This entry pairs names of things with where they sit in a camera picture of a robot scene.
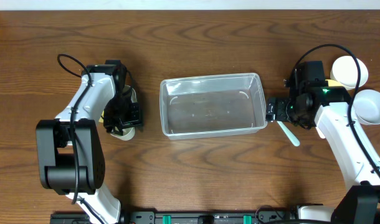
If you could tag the grey plastic bowl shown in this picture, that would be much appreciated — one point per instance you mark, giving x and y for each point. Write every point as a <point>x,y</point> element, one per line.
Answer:
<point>367,107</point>

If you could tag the grey plastic cup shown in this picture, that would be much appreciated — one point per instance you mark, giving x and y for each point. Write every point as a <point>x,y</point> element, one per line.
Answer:
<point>128,133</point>

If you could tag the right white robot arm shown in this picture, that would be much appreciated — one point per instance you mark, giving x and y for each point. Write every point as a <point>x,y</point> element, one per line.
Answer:
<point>312,103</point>

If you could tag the pink plastic fork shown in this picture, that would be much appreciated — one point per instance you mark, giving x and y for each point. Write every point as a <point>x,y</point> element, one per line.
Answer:
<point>320,133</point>

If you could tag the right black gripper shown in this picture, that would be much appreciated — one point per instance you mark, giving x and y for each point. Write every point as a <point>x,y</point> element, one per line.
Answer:
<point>277,109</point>

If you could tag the clear plastic storage box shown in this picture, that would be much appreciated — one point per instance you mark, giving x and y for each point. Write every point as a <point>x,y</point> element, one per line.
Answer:
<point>212,106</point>

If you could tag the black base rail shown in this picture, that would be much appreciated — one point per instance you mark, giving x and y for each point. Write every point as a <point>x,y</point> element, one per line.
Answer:
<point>262,215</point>

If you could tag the white plastic bowl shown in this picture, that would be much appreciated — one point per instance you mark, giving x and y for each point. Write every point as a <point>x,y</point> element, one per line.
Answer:
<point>344,71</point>

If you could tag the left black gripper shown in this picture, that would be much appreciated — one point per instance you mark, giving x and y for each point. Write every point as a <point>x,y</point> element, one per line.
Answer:
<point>124,118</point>

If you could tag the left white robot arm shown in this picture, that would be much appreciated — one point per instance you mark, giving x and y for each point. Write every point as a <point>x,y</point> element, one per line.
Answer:
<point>70,156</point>

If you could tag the mint green plastic spoon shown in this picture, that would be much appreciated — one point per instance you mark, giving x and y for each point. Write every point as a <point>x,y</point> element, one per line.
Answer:
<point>293,139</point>

